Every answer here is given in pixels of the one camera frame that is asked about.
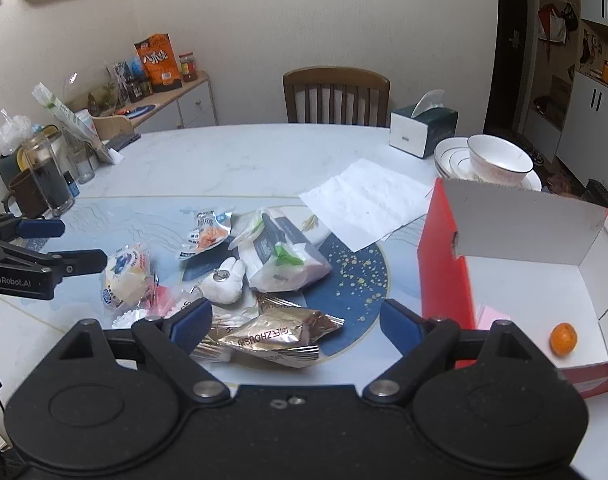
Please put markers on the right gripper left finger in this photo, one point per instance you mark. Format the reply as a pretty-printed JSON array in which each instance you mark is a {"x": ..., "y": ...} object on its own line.
[{"x": 167, "y": 344}]

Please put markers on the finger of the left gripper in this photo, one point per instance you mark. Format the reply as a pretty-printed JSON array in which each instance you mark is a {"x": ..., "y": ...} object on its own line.
[
  {"x": 77, "y": 262},
  {"x": 13, "y": 227}
]

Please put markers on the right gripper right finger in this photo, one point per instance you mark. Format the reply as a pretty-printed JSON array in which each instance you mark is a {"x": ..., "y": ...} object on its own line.
[{"x": 425, "y": 347}]

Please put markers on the round bread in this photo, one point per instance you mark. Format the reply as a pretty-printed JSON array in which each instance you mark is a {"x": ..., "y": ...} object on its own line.
[{"x": 128, "y": 279}]

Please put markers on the gold foil snack packet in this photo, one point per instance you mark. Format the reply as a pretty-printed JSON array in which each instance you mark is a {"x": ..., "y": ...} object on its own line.
[{"x": 283, "y": 333}]

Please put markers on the orange white snack packet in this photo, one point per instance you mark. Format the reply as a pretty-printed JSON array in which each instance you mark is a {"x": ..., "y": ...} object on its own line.
[{"x": 211, "y": 228}]

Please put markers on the brown mug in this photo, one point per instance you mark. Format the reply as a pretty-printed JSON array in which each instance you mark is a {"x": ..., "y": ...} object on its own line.
[{"x": 25, "y": 193}]

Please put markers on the pink sticky notes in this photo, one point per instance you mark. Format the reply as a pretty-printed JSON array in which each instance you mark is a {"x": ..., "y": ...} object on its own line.
[{"x": 486, "y": 316}]

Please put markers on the red white cardboard box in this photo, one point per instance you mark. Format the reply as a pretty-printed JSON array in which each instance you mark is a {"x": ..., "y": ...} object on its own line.
[{"x": 541, "y": 258}]

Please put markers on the small orange tangerine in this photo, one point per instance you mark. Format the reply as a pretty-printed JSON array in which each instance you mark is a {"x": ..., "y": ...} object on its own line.
[{"x": 563, "y": 339}]

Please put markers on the white paper napkin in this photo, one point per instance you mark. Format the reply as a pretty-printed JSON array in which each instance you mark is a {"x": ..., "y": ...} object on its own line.
[{"x": 367, "y": 202}]

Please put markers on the stacked white plates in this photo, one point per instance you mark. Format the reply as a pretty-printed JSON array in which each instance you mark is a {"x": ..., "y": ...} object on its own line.
[{"x": 452, "y": 161}]

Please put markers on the white sideboard cabinet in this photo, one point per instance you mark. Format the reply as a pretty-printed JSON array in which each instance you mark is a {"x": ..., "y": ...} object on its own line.
[{"x": 191, "y": 106}]

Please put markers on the white ceramic bowl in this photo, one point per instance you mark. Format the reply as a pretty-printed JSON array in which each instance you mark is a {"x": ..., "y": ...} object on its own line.
[{"x": 498, "y": 161}]

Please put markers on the green white tissue box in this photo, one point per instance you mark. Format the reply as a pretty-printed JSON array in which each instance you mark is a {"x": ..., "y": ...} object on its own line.
[{"x": 417, "y": 129}]

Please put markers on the orange snack bag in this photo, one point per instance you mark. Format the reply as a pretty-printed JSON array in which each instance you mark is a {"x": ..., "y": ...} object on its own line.
[{"x": 157, "y": 56}]

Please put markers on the red sauce jar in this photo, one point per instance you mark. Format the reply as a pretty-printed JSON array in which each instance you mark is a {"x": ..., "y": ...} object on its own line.
[{"x": 188, "y": 68}]

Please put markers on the wooden dining chair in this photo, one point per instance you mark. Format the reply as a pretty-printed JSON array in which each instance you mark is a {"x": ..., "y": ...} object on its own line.
[{"x": 336, "y": 95}]

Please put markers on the white tall cabinet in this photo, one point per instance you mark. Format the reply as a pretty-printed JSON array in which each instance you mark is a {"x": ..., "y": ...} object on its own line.
[{"x": 567, "y": 116}]

